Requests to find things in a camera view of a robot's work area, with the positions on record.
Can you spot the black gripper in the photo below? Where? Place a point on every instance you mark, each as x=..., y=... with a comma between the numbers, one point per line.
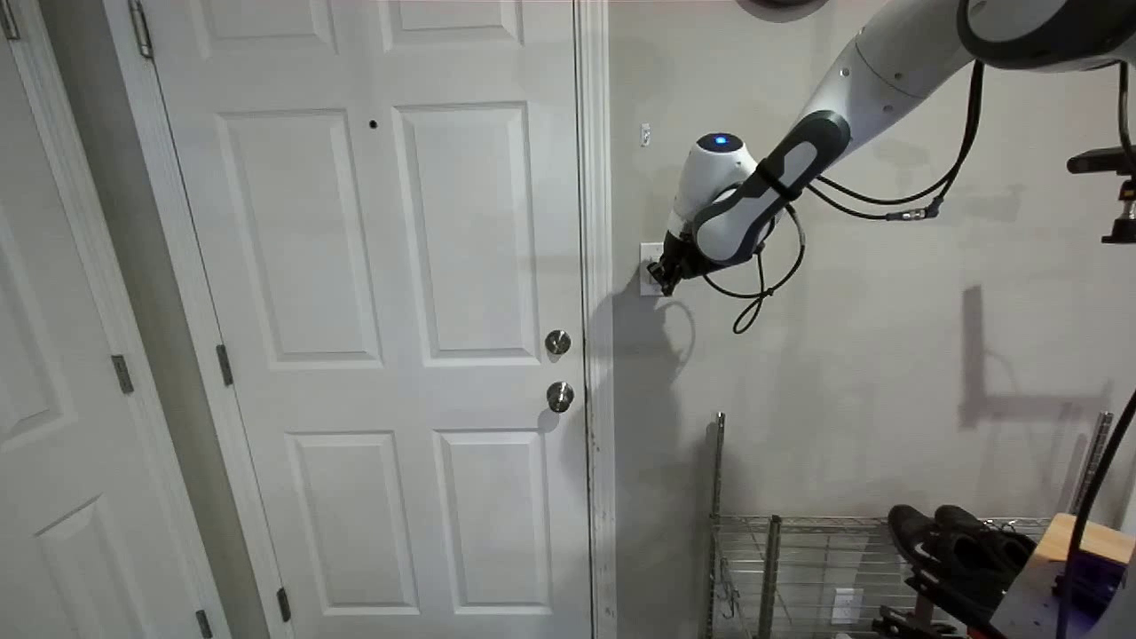
x=679, y=265

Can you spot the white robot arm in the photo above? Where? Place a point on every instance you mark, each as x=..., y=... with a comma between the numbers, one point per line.
x=905, y=54

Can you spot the silver deadbolt lock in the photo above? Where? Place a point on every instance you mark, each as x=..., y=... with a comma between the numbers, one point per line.
x=560, y=342

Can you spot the silver door knob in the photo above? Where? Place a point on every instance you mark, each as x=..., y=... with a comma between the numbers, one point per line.
x=560, y=399

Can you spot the white panel door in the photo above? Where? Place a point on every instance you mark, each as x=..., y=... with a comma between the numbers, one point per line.
x=373, y=220

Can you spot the black Nike sneaker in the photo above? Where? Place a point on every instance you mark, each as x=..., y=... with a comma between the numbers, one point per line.
x=957, y=560

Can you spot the wooden block stand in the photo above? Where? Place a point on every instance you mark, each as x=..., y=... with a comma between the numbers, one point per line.
x=1073, y=597

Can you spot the white closet door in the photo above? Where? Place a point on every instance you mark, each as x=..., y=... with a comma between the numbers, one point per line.
x=99, y=535

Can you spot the white wall light switch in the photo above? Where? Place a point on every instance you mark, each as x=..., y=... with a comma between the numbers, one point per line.
x=648, y=257

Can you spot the white wire shoe rack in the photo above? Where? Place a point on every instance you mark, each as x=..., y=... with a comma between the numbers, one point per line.
x=812, y=573

